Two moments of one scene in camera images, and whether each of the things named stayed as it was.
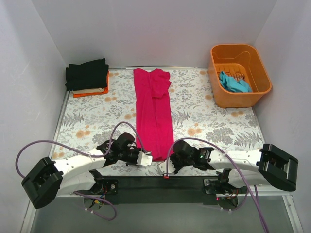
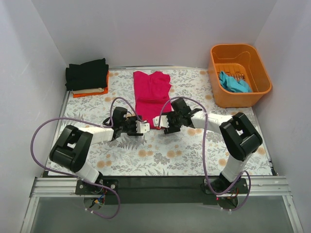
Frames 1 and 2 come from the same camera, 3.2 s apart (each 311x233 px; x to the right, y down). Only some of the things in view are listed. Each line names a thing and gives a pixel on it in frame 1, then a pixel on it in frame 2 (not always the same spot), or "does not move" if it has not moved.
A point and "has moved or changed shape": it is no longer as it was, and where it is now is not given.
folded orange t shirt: (106, 91) does not move
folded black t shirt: (91, 74) does not move
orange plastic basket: (239, 62) does not move
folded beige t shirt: (98, 90) does not move
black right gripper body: (175, 159) to (171, 123)
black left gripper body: (135, 157) to (133, 125)
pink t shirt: (153, 112) has moved or changed shape
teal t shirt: (230, 84) does not move
